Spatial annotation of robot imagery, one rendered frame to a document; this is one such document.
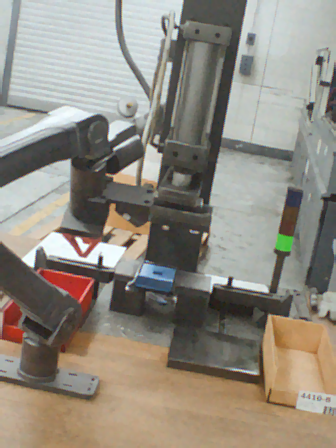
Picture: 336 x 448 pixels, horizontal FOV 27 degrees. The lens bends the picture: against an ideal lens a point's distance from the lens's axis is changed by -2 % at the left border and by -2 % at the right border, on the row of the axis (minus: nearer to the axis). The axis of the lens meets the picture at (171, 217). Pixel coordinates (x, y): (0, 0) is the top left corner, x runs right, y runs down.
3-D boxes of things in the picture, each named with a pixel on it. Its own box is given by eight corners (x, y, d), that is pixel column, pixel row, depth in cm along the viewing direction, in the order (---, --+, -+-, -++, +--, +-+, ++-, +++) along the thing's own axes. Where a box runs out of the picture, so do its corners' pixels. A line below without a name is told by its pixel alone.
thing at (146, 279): (134, 287, 141) (136, 273, 140) (143, 264, 156) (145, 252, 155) (169, 294, 141) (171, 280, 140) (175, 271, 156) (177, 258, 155)
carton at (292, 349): (264, 407, 122) (274, 367, 120) (260, 348, 146) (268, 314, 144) (337, 420, 121) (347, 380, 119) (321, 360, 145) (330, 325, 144)
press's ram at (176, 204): (118, 231, 144) (142, 85, 137) (135, 204, 170) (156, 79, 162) (206, 248, 144) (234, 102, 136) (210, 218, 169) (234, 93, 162)
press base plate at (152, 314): (-2, 325, 140) (-1, 311, 139) (57, 254, 188) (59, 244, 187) (322, 390, 137) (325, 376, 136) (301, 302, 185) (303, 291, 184)
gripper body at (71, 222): (111, 200, 122) (114, 166, 117) (98, 241, 115) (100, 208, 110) (74, 193, 122) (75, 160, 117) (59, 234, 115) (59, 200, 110)
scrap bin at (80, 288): (0, 339, 127) (3, 309, 126) (36, 293, 151) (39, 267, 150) (64, 353, 127) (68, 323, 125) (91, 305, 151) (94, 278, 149)
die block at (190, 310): (108, 310, 150) (113, 277, 148) (116, 294, 159) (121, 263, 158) (202, 329, 149) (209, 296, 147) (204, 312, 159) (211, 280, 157)
